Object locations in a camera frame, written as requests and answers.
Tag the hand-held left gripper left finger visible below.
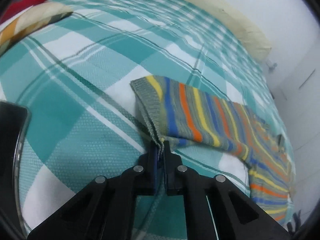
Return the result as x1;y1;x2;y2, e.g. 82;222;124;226
27;140;163;240

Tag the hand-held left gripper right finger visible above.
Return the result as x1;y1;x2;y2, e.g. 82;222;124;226
162;140;292;240

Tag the striped knit sweater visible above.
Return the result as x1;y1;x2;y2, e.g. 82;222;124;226
130;75;297;223

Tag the teal plaid bed sheet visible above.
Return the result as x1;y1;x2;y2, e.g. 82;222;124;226
0;0;300;240

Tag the dark flat object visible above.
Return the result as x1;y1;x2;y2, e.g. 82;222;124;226
0;100;32;233

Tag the cream padded headboard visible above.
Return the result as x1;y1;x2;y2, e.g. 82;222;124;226
157;0;273;60

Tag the orange and cream patterned pillow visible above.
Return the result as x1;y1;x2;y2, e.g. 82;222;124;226
0;1;74;55

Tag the red cloth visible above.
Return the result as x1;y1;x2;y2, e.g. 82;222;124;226
1;0;48;23

